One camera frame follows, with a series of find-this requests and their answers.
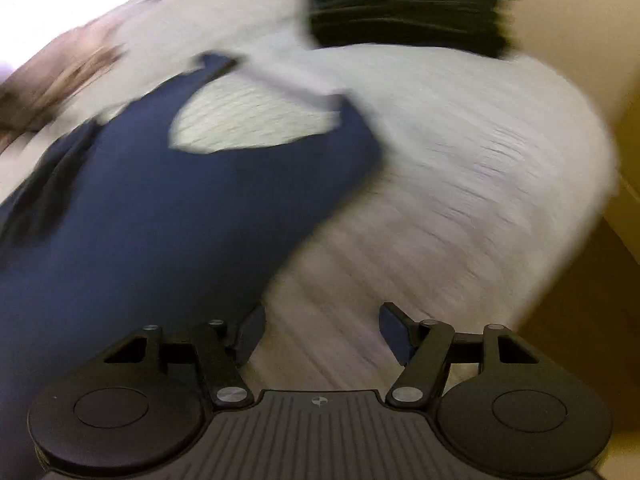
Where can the stack of dark folded clothes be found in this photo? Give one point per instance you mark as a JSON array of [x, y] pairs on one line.
[[410, 5]]

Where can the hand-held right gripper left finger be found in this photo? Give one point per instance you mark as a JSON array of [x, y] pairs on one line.
[[250, 334]]

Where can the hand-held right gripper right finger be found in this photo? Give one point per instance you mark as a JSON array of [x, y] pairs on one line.
[[395, 334]]

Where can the navy blue garment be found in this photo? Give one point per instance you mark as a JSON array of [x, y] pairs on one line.
[[150, 235]]

